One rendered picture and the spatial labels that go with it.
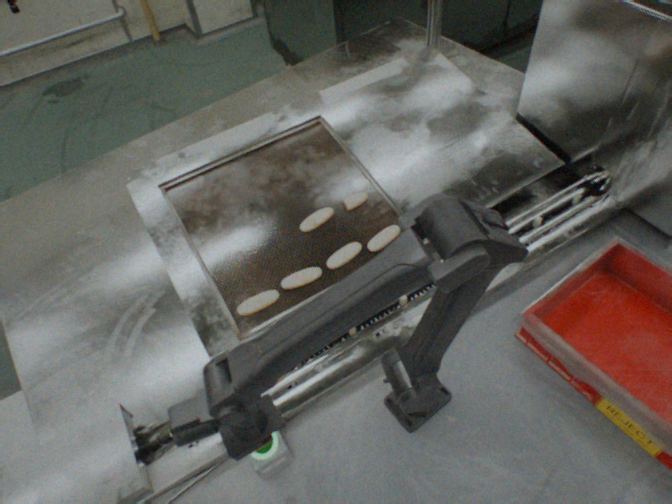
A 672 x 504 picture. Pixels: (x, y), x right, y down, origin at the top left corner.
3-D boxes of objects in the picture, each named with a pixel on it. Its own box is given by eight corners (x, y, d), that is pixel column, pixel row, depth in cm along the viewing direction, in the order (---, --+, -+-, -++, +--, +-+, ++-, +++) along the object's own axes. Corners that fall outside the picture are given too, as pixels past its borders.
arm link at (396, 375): (438, 397, 90) (425, 373, 93) (442, 375, 82) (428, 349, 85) (393, 414, 88) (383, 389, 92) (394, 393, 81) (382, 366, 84)
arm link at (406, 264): (496, 266, 56) (453, 206, 62) (482, 245, 51) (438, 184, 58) (231, 434, 66) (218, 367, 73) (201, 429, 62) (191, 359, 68)
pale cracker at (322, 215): (305, 235, 115) (305, 232, 114) (296, 225, 117) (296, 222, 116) (337, 214, 118) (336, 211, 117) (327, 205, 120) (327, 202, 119)
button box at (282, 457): (264, 488, 92) (251, 474, 83) (248, 453, 96) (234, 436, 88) (300, 465, 94) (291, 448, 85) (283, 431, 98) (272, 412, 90)
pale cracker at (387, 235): (374, 255, 112) (374, 252, 111) (363, 244, 114) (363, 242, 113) (403, 232, 116) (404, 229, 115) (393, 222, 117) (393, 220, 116)
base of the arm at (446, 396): (410, 435, 92) (453, 397, 96) (411, 421, 86) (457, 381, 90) (381, 402, 97) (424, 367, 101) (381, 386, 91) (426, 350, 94)
